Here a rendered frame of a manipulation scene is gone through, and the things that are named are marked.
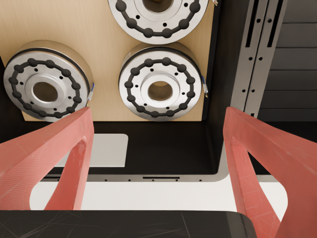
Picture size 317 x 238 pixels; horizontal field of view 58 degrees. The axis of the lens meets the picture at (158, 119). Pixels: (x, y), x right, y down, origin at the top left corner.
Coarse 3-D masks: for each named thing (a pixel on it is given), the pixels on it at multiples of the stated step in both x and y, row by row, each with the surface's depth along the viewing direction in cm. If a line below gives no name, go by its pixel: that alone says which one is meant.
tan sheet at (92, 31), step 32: (0, 0) 32; (32, 0) 32; (64, 0) 32; (96, 0) 32; (160, 0) 31; (0, 32) 34; (32, 32) 34; (64, 32) 34; (96, 32) 34; (192, 32) 34; (96, 64) 36; (96, 96) 39
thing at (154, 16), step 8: (136, 0) 28; (176, 0) 28; (136, 8) 29; (144, 8) 28; (168, 8) 28; (176, 8) 28; (144, 16) 29; (152, 16) 29; (160, 16) 29; (168, 16) 29
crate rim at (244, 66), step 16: (256, 0) 23; (256, 16) 23; (256, 32) 23; (240, 48) 24; (256, 48) 24; (240, 64) 25; (240, 80) 26; (240, 96) 27; (224, 144) 31; (224, 160) 33; (48, 176) 35; (96, 176) 35; (112, 176) 35; (128, 176) 35; (144, 176) 35; (160, 176) 35; (176, 176) 35; (192, 176) 34; (208, 176) 34; (224, 176) 34
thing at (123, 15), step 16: (112, 0) 28; (128, 0) 28; (192, 0) 28; (208, 0) 28; (128, 16) 30; (176, 16) 29; (192, 16) 30; (128, 32) 30; (144, 32) 31; (160, 32) 31; (176, 32) 30
